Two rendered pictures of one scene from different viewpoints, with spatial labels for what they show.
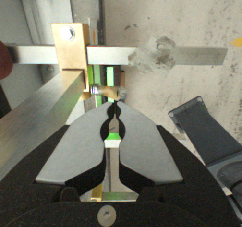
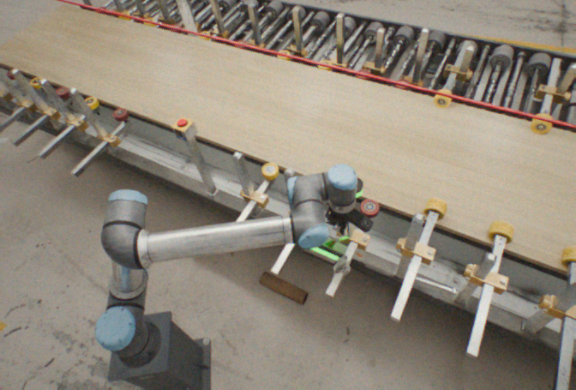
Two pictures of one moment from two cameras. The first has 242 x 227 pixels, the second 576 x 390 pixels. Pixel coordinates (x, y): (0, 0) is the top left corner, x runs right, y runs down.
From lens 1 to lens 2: 139 cm
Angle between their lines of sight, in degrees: 31
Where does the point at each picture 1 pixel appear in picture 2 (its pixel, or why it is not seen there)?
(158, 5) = (356, 376)
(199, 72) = not seen: outside the picture
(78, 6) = (375, 259)
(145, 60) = (343, 261)
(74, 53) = (357, 237)
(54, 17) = (377, 247)
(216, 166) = (165, 324)
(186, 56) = (337, 279)
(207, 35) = not seen: outside the picture
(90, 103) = not seen: hidden behind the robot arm
